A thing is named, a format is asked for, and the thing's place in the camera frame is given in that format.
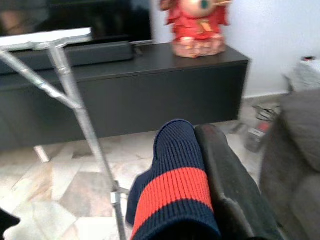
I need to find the black flat television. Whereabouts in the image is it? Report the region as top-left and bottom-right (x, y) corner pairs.
(0, 0), (154, 47)

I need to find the white bag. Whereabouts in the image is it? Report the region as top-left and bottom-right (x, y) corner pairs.
(283, 58), (320, 95)

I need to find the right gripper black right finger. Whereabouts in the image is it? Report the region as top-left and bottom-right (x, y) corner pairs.
(194, 124), (288, 240)

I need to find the right gripper sock-covered left finger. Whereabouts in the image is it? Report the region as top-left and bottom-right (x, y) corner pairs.
(126, 119), (222, 240)

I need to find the silver metal clothes rack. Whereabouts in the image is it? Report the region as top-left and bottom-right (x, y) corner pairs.
(0, 26), (129, 240)

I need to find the power strip with cables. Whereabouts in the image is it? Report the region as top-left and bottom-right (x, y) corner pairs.
(246, 119), (275, 153)

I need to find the black soundbar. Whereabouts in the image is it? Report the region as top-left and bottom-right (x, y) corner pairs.
(0, 41), (134, 75)

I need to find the dark grey sofa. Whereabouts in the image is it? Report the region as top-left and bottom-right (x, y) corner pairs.
(259, 87), (320, 240)

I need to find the red laughing Buddha statue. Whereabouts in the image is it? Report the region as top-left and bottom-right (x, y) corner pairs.
(159, 0), (231, 59)

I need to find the black TV console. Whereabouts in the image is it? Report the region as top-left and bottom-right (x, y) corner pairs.
(0, 42), (251, 153)

